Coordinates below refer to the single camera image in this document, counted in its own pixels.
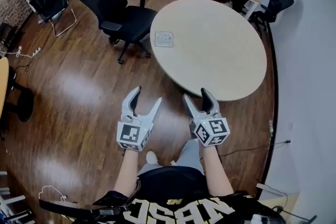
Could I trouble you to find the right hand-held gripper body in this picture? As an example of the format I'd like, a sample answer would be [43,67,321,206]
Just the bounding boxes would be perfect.
[188,109,232,148]

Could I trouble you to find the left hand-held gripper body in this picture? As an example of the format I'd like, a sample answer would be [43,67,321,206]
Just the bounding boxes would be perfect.
[116,112,154,152]

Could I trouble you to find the clear acrylic card stand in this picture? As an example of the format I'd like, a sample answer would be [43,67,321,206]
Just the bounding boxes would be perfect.
[154,30,174,48]

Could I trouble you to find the person's left forearm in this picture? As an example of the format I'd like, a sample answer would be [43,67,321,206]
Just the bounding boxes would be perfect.
[113,148,140,198]

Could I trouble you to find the person's right forearm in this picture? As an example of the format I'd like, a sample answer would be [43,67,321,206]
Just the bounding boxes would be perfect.
[200,143,235,196]

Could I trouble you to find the person's white shoe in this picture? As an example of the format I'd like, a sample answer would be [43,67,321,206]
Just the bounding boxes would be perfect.
[145,151,159,165]

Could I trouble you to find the person's grey trousers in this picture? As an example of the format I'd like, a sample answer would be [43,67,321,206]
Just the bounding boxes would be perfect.
[138,140,205,175]

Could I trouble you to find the person's black printed shirt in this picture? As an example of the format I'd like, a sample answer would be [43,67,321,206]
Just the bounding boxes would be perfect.
[92,165,287,224]

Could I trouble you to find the white power adapter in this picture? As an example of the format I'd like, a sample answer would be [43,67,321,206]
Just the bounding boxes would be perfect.
[255,183,271,193]

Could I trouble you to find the black high-back office chair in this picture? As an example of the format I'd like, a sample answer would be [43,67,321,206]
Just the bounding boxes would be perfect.
[74,0,159,65]

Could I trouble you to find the black office chair with headrest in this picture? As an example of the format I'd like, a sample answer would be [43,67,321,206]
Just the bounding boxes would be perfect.
[248,0,300,34]

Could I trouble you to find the yellow wooden table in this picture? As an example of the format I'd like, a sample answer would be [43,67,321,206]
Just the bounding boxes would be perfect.
[0,57,10,120]

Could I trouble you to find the black mesh cantilever chair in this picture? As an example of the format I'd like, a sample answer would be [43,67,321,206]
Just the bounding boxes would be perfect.
[28,0,78,38]

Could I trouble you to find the black floor cable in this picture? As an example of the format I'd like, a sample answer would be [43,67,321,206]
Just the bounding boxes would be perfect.
[218,140,292,158]

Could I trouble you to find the black shoulder strap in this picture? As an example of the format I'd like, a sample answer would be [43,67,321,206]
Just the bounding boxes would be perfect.
[38,180,142,221]

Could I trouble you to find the white coiled cable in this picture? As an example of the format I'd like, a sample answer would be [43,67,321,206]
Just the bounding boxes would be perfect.
[38,185,68,203]

